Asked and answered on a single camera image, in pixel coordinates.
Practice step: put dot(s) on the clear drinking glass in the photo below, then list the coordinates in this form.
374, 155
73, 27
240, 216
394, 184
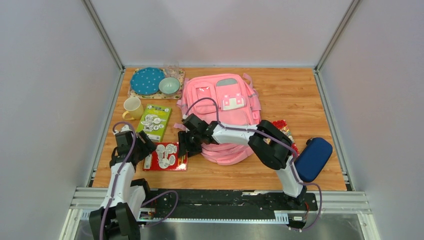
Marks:
172, 69

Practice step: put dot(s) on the light green bowl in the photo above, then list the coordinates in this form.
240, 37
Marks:
169, 86

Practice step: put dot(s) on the red colourful treehouse book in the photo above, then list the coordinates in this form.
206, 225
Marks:
283, 127

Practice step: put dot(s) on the blue dotted plate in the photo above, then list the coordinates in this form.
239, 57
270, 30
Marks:
146, 81

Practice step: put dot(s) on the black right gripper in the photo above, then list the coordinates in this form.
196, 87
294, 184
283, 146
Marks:
183, 145

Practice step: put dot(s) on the green comic book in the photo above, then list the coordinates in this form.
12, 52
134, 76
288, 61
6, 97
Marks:
154, 121

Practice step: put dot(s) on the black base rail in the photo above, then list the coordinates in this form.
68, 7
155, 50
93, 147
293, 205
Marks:
227, 206

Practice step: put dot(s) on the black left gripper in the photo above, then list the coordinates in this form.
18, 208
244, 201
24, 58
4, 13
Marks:
149, 145

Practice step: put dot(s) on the red comic book white bubbles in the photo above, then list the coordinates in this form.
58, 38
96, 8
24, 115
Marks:
165, 158

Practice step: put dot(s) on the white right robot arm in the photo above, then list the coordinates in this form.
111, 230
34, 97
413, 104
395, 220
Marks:
272, 147

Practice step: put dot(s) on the floral tray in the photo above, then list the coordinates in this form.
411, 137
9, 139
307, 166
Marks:
158, 94

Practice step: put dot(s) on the blue zip pencil case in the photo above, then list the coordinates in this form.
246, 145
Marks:
313, 159

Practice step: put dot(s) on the yellow mug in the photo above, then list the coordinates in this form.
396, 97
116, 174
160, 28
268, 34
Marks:
133, 109

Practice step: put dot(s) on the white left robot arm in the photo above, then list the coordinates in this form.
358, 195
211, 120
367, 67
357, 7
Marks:
117, 217

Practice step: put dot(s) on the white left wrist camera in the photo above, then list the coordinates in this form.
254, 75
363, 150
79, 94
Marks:
119, 129

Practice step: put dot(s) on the pink backpack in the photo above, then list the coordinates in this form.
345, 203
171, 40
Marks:
229, 98

